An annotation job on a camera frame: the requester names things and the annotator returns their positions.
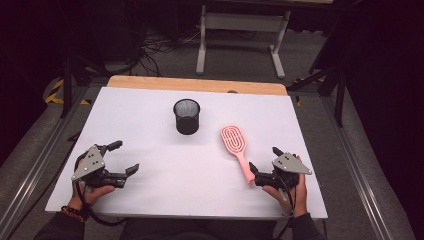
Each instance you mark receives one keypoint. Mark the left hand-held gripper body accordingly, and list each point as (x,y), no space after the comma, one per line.
(89,165)

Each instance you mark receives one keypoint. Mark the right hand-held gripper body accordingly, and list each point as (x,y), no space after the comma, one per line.
(289,164)

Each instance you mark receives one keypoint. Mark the pink hairbrush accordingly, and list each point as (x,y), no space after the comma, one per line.
(233,141)

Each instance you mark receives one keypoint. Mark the black mesh pen holder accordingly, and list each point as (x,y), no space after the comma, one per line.
(186,125)

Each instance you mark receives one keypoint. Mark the person's left hand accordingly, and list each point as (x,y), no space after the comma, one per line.
(95,193)

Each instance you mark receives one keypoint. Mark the person's right hand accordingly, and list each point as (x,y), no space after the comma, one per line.
(300,196)

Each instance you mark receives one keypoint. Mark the yellow black hazard tape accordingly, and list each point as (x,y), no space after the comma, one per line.
(55,91)
(299,100)

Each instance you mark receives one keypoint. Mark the black metal stand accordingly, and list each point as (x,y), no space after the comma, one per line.
(333,80)
(71,71)

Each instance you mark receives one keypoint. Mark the person's dark lap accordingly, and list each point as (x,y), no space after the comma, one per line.
(196,230)

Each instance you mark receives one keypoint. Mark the wooden table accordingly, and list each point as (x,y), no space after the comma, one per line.
(196,85)

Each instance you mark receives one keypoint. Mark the aluminium floor rail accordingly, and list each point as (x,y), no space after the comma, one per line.
(353,166)
(36,166)

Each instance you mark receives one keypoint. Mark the grey metal table frame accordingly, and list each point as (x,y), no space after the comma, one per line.
(243,22)

